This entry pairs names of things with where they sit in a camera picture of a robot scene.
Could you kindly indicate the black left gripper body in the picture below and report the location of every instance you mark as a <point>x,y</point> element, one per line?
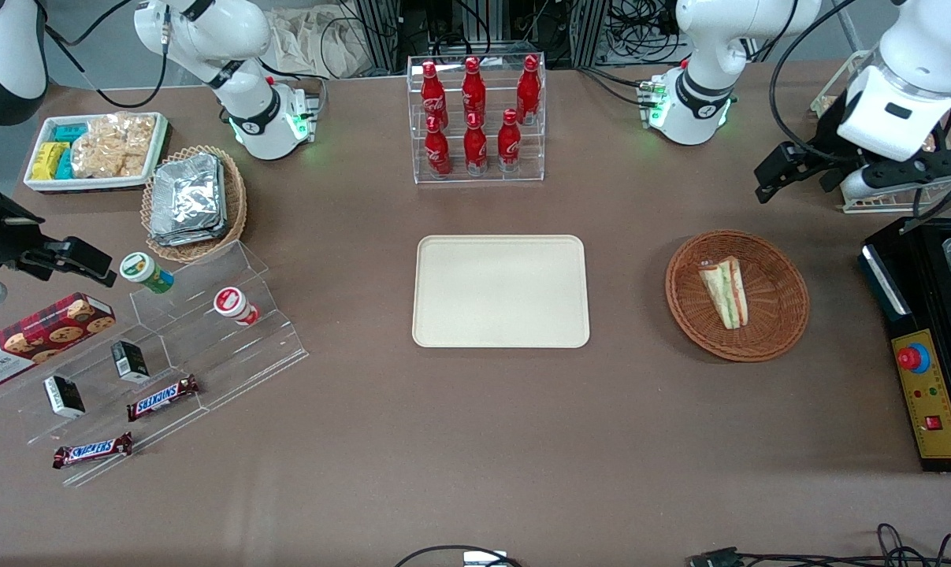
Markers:
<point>822,149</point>

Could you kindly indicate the triangular sandwich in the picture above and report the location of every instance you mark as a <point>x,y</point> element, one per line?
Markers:
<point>726,293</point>

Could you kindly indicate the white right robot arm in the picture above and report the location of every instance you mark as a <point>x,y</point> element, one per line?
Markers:
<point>207,31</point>

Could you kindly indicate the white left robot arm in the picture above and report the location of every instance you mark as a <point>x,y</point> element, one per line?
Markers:
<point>711,31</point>

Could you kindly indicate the white rectangular snack tray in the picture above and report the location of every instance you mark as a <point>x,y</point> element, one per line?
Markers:
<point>42,183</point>

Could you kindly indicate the round brown wicker basket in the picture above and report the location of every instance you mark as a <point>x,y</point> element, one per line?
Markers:
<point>774,315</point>

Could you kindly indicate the oval brown wicker basket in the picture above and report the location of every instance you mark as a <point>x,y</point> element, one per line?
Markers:
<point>237,205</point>

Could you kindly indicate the beige plastic tray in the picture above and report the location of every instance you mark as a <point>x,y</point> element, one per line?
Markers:
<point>500,291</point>

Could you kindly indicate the green lidded snack cup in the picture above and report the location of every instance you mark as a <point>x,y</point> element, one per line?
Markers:
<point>146,272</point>

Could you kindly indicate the red tartan cookie box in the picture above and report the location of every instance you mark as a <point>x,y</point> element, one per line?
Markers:
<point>34,339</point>

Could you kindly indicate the yellow snack pack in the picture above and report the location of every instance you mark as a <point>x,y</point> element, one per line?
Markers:
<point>48,160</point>

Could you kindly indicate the teal snack pack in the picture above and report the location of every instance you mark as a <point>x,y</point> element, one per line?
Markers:
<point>65,165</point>
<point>70,131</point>

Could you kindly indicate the clear bag of crackers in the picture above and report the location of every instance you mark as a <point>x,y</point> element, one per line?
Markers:
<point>113,146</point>

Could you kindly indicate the small black carton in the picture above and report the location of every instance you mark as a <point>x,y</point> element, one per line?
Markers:
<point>64,395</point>
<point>131,361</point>

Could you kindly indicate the black machine with yellow panel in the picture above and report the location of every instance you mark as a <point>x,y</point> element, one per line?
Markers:
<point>904,283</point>

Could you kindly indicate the silver foil packages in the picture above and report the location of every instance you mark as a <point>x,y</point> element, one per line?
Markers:
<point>187,201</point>

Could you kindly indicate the brown Snickers bar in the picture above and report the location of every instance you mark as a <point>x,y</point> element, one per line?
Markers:
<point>162,398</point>
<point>92,450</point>

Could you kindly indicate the red lidded snack cup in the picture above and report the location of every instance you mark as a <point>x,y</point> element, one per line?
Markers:
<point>235,305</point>

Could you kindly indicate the clear acrylic step stand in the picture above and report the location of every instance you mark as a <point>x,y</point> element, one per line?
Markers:
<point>223,354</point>

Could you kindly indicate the red emergency stop button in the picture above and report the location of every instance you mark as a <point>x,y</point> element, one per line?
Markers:
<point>909,358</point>

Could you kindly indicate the red cola bottle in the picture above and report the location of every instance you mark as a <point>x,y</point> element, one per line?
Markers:
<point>529,88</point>
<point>473,90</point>
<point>475,146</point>
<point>436,148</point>
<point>509,143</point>
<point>431,94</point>

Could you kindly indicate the clear acrylic bottle rack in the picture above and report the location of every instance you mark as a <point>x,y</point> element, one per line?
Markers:
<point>479,169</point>

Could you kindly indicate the beige cloth bag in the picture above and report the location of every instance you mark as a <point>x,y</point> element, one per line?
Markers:
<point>310,39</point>

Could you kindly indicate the aluminium frame post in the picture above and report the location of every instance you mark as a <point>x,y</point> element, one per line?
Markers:
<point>380,31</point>
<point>589,31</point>

